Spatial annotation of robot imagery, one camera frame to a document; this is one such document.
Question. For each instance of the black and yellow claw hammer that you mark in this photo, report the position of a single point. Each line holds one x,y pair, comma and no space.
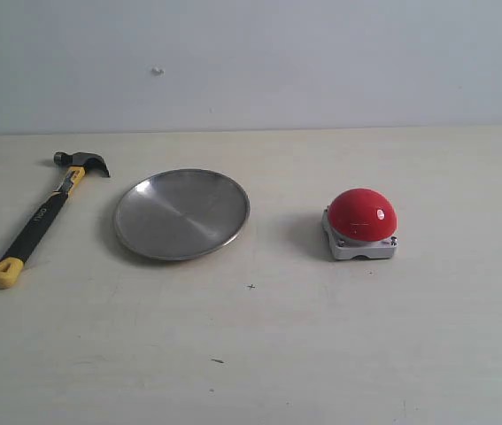
77,166

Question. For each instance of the red dome push button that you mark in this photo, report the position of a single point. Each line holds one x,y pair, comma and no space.
360,223

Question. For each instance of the round stainless steel plate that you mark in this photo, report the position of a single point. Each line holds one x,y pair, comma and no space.
181,214

